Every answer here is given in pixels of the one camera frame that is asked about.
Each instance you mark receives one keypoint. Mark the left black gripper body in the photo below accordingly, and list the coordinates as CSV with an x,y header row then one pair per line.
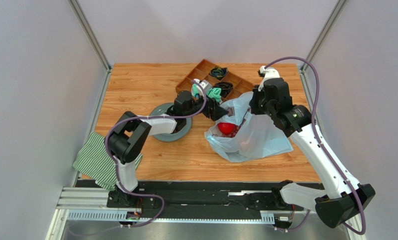
x,y
197,106

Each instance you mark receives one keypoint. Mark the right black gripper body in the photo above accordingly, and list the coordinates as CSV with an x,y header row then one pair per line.
x,y
255,103

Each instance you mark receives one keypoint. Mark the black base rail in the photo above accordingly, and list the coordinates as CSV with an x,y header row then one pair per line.
x,y
204,200

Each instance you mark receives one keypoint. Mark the dark blue-yellow sock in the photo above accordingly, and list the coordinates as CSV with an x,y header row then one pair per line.
x,y
218,72

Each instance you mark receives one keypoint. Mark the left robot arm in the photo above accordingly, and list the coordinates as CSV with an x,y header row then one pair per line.
x,y
168,122

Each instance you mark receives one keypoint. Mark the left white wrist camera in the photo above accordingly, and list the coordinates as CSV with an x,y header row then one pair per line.
x,y
204,84

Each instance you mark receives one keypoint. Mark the purple grape bunch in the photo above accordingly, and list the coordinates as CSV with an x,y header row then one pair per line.
x,y
233,134

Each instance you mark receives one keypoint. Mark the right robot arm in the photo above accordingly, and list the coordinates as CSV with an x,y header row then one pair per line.
x,y
343,196

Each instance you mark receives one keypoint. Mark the red apple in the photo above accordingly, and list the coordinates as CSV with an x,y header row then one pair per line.
x,y
226,128

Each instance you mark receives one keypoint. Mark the green striped cloth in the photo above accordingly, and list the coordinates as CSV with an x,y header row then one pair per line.
x,y
109,172

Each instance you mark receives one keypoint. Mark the teal and white sock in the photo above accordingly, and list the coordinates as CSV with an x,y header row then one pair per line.
x,y
215,94

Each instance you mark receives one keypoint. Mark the light blue cartoon plastic bag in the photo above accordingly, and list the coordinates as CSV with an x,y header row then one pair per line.
x,y
256,138

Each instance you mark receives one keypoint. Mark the grey-green round plate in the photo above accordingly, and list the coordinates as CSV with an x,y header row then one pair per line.
x,y
178,133

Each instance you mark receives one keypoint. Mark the teal sock with blue logo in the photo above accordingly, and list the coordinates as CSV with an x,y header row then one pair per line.
x,y
196,91

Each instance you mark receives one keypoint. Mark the wooden compartment tray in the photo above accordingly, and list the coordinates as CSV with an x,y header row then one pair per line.
x,y
201,71

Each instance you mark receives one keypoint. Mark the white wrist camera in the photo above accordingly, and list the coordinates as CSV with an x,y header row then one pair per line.
x,y
204,84
267,73

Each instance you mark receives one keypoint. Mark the black patterned sock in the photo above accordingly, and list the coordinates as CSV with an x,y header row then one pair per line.
x,y
225,86

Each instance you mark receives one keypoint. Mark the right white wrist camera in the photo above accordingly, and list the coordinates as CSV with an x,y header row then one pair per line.
x,y
267,73

